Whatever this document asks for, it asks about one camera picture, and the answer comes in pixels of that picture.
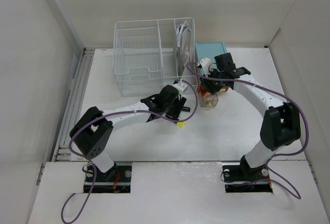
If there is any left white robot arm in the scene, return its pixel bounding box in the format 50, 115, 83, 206
70, 81, 188, 181

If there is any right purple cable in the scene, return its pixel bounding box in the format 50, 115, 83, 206
186, 62, 310, 200

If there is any teal wooden drawer box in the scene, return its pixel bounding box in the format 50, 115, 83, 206
193, 41, 230, 94

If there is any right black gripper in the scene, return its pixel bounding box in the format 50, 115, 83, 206
200, 66, 224, 95

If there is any white wire desk organizer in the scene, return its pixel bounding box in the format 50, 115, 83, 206
113, 18, 197, 97

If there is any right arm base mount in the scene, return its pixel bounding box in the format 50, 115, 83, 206
221, 163, 273, 193

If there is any clear drawer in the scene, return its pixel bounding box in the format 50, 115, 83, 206
200, 87, 219, 107

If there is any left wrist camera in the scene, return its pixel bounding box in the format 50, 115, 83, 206
173, 80, 189, 93

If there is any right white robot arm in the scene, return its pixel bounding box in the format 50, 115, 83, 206
199, 53, 301, 182

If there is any grey setup guide booklet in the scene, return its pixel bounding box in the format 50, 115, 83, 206
176, 28, 191, 76

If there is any orange highlighter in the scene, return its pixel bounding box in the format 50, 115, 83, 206
201, 89, 214, 101

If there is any purple highlighter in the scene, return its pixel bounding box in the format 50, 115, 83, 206
182, 107, 190, 112

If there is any aluminium rail frame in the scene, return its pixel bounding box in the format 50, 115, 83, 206
50, 47, 95, 162

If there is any yellow highlighter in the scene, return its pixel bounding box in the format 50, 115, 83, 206
176, 122, 185, 128

